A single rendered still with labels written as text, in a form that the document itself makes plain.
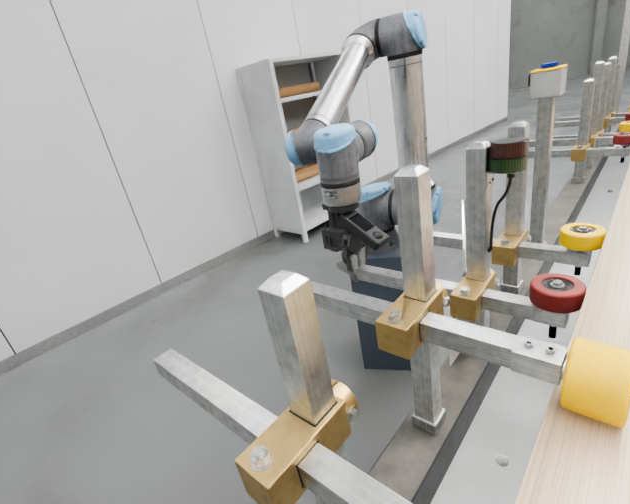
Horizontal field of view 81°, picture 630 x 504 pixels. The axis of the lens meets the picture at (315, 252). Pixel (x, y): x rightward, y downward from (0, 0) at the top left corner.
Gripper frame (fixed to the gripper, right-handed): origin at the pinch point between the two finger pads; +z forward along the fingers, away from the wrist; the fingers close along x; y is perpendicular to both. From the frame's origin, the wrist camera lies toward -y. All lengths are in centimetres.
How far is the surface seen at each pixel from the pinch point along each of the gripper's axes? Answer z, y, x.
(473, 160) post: -29.4, -26.6, -2.5
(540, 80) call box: -37, -25, -52
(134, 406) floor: 86, 123, 37
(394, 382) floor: 83, 21, -43
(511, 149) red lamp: -31.5, -32.9, -1.6
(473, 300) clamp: -5.2, -29.7, 4.7
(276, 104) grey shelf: -34, 182, -153
